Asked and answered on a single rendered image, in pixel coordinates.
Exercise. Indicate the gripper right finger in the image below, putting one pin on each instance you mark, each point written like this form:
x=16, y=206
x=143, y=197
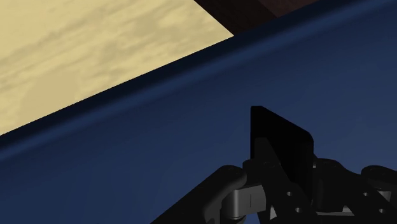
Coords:
x=350, y=189

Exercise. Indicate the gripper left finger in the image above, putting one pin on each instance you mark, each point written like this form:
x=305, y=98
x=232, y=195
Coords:
x=223, y=186

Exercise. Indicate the black rectangular slab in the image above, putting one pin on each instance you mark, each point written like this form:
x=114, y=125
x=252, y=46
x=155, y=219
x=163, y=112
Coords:
x=288, y=139

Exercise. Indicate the dark blue sofa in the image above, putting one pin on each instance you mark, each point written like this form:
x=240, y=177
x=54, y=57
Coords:
x=124, y=149

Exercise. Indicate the dark brown robot stand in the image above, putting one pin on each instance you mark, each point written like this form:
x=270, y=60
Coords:
x=235, y=14

